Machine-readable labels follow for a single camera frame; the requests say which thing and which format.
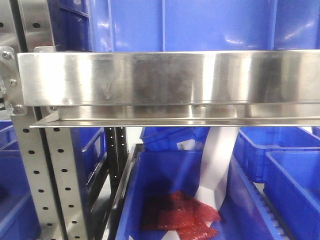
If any blue bin behind upright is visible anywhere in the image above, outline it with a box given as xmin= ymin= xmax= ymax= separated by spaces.
xmin=70 ymin=126 xmax=107 ymax=187

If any white paper sheet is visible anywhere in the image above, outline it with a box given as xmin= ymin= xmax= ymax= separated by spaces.
xmin=159 ymin=126 xmax=240 ymax=240

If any perforated steel shelf upright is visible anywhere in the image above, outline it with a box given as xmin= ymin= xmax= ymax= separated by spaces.
xmin=0 ymin=0 xmax=92 ymax=240

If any blue bin far left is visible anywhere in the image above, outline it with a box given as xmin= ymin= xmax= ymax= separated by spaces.
xmin=0 ymin=120 xmax=40 ymax=240

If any blue bin right front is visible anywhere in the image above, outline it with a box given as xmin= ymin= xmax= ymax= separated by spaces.
xmin=264 ymin=151 xmax=320 ymax=240

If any blue bin right rear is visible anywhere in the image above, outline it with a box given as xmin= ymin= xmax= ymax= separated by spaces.
xmin=233 ymin=126 xmax=320 ymax=183

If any black perforated shelf post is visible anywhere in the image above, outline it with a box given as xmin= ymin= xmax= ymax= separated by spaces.
xmin=104 ymin=126 xmax=128 ymax=200

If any blue bin behind centre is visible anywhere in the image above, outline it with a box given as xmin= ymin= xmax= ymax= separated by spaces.
xmin=140 ymin=127 xmax=210 ymax=152

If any blue bin with red bags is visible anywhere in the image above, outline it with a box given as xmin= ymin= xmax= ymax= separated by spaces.
xmin=115 ymin=151 xmax=282 ymax=240

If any large blue upper bin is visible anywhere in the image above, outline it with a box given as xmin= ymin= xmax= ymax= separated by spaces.
xmin=59 ymin=0 xmax=320 ymax=52

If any stainless steel shelf rail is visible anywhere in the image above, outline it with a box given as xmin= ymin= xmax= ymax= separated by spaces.
xmin=18 ymin=50 xmax=320 ymax=128

